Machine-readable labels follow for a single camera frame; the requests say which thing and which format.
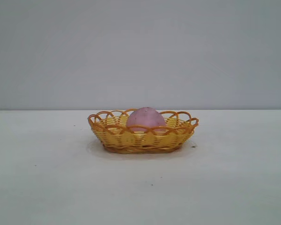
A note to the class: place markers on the pink round sweet potato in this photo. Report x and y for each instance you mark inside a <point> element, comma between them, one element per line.
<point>146,119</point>

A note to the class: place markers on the yellow woven plastic basket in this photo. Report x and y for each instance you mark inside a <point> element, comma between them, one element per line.
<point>140,140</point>

